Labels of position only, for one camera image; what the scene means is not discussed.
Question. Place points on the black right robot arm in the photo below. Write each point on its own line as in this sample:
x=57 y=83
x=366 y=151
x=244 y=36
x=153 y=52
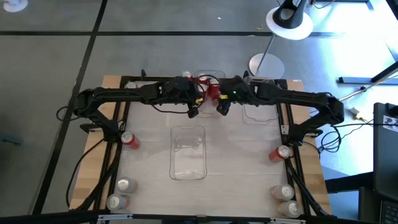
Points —
x=295 y=95

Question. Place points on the pale grapefruit-print soda can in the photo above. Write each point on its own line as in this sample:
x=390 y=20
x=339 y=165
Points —
x=126 y=185
x=282 y=192

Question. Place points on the grey power adapter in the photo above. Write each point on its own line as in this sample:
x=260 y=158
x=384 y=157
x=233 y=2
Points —
x=356 y=112

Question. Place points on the black stand leg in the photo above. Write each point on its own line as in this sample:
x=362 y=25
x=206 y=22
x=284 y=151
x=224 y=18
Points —
x=354 y=80

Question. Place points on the red Fanta soda can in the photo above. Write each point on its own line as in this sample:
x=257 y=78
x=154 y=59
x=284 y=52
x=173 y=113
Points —
x=130 y=84
x=186 y=74
x=278 y=154

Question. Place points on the black frame clamp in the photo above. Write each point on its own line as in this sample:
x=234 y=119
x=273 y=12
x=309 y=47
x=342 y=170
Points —
x=246 y=74
x=143 y=74

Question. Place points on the black desk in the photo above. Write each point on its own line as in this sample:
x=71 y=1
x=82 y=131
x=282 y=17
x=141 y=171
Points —
x=385 y=155

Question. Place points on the small yellow loop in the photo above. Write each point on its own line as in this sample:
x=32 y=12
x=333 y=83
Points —
x=259 y=27

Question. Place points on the black curved plastic object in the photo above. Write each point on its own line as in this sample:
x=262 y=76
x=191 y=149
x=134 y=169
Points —
x=289 y=15

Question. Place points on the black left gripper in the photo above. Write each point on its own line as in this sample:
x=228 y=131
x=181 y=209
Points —
x=183 y=90

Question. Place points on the black keyboard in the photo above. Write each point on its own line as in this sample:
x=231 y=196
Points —
x=390 y=214

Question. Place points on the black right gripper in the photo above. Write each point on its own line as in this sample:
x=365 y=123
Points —
x=233 y=88

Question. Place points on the black rig crossbar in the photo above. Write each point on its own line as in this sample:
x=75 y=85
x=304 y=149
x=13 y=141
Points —
x=46 y=218

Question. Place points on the white printed sticker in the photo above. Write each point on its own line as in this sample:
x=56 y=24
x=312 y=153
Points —
x=391 y=123

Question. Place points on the clear plastic storage bin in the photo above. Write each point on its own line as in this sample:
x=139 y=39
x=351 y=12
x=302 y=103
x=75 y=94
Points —
x=214 y=107
x=261 y=115
x=188 y=161

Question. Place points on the silver metal bracket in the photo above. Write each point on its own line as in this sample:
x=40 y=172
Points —
x=287 y=221
x=115 y=216

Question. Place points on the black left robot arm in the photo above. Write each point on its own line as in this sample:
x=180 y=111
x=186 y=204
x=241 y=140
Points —
x=124 y=92

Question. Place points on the white round floor object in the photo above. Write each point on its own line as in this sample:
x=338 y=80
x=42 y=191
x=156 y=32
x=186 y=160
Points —
x=14 y=5

